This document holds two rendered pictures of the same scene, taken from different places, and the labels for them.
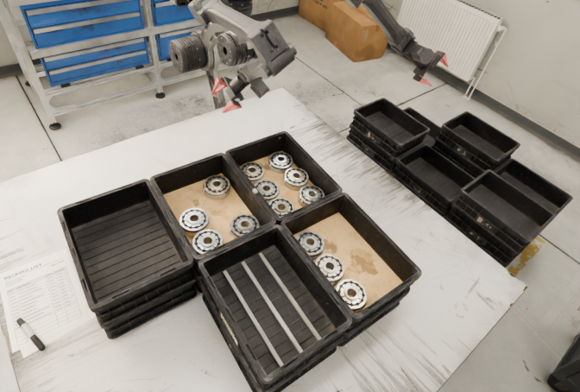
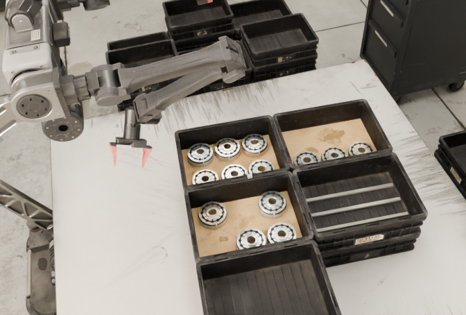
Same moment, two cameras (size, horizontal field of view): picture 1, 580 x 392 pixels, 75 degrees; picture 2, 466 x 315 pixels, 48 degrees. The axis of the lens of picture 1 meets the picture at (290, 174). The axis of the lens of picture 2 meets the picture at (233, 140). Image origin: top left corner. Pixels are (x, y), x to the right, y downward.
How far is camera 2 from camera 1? 1.27 m
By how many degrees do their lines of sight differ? 39
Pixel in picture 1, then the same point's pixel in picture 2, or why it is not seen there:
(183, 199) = (215, 249)
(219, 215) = (247, 222)
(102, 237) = not seen: outside the picture
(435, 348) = (396, 131)
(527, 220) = (290, 32)
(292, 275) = (330, 186)
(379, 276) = (347, 130)
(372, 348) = not seen: hidden behind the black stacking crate
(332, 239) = (303, 147)
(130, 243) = (255, 304)
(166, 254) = (279, 275)
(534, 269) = not seen: hidden behind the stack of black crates
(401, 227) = (288, 105)
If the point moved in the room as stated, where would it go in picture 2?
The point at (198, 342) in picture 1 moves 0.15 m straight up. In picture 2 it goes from (354, 282) to (359, 261)
